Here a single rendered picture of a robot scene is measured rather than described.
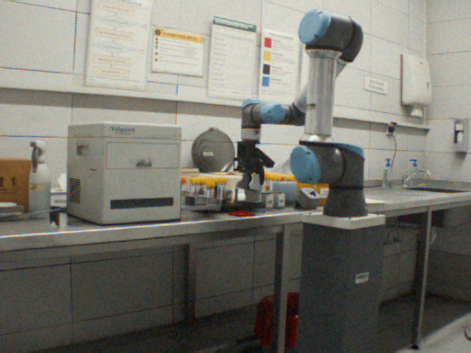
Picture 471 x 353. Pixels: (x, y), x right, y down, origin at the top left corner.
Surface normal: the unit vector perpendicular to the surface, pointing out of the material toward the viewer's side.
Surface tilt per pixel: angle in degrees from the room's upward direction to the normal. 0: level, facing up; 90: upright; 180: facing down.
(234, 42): 93
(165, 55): 92
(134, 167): 90
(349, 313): 90
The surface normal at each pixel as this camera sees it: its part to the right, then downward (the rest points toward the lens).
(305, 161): -0.85, 0.14
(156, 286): 0.65, 0.06
